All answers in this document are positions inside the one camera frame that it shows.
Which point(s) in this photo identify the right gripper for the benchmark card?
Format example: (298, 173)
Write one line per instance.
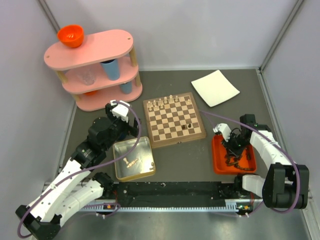
(229, 149)

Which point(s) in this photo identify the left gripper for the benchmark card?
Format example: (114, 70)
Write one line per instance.
(129, 129)

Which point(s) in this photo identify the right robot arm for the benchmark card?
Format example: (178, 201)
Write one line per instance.
(286, 185)

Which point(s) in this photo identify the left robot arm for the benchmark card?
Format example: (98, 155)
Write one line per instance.
(47, 214)

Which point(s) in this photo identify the wooden chess board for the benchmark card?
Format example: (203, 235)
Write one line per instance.
(164, 120)

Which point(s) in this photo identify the white king chess piece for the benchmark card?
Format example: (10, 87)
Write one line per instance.
(171, 100)

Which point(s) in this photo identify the orange plastic tray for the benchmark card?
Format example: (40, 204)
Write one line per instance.
(224, 165)

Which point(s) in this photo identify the light piece lying in tin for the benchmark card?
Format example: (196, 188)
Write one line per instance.
(130, 164)

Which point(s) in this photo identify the square metal tin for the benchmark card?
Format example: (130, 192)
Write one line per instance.
(142, 151)

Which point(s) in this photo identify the small blue cup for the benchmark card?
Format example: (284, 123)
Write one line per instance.
(126, 88)

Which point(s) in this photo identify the orange bowl under shelf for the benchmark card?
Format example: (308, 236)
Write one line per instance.
(90, 93)

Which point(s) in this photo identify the dark piece in tin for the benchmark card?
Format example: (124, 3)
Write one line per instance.
(152, 168)

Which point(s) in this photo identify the white square plate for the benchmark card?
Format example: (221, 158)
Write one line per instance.
(214, 88)

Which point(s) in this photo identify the pink three-tier shelf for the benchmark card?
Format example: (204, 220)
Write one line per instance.
(96, 48)

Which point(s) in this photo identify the tall blue cup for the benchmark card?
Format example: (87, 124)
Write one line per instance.
(111, 68)

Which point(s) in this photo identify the clear drinking glass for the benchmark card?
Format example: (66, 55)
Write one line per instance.
(86, 75)

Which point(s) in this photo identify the orange bowl on shelf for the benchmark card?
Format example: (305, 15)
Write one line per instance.
(71, 36)

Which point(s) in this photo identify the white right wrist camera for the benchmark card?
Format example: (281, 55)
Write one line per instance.
(224, 130)

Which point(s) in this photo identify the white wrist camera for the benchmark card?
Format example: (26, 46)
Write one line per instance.
(224, 130)
(120, 109)

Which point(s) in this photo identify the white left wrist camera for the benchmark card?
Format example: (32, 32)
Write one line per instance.
(120, 109)

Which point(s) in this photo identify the white cable duct strip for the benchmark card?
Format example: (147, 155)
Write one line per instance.
(228, 206)

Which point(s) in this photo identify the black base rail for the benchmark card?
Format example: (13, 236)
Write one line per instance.
(175, 194)

